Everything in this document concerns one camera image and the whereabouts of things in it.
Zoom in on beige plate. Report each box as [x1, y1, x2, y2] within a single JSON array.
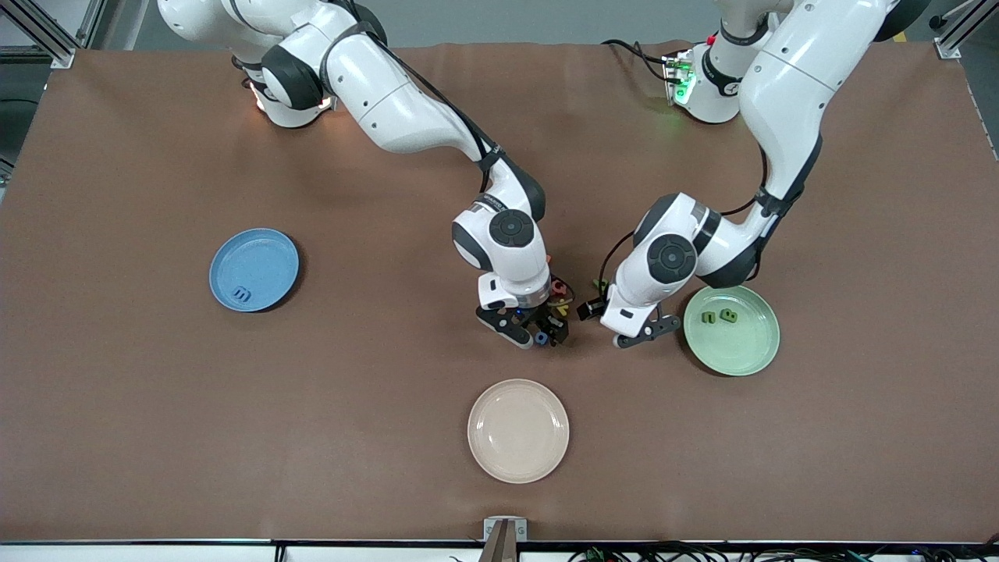
[[468, 379, 570, 484]]

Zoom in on green plate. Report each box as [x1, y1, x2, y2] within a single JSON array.
[[684, 284, 780, 377]]

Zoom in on blue plate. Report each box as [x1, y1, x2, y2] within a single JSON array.
[[208, 228, 300, 313]]

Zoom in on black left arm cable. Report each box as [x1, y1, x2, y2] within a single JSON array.
[[597, 144, 770, 301]]

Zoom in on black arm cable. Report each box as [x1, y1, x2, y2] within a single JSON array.
[[597, 144, 770, 301], [343, 0, 575, 305]]

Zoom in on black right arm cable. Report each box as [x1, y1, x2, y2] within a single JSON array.
[[343, 0, 575, 305]]

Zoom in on metal bracket with bar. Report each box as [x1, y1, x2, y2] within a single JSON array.
[[478, 517, 528, 562]]

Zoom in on black base connector cable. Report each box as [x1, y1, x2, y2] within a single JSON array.
[[599, 37, 688, 85]]

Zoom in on aluminium frame profile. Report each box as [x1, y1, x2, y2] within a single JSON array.
[[0, 0, 106, 69], [929, 0, 999, 59]]

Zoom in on white table edge rail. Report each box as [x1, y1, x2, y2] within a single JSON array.
[[0, 539, 999, 562]]

